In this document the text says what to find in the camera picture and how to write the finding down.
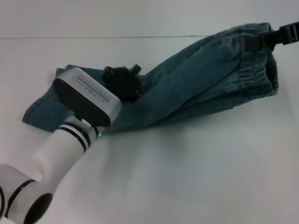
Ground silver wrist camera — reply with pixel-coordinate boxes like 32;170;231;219
52;66;122;128

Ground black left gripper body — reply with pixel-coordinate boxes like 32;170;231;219
102;66;143;104

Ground blue denim shorts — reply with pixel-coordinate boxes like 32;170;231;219
22;22;280;135

